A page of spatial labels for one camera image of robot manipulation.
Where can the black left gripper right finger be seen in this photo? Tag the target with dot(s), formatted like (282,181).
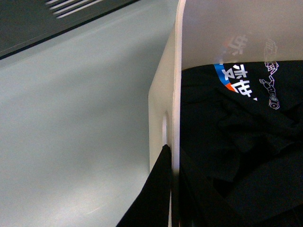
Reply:
(200,205)

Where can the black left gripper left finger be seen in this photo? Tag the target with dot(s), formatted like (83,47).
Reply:
(151,207)

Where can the cream plastic laundry hamper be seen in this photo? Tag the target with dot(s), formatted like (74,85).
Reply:
(209,32)

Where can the black printed t-shirt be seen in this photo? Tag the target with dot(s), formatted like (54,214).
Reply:
(242,126)

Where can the dark grey tumble dryer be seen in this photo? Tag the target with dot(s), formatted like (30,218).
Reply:
(24,23)

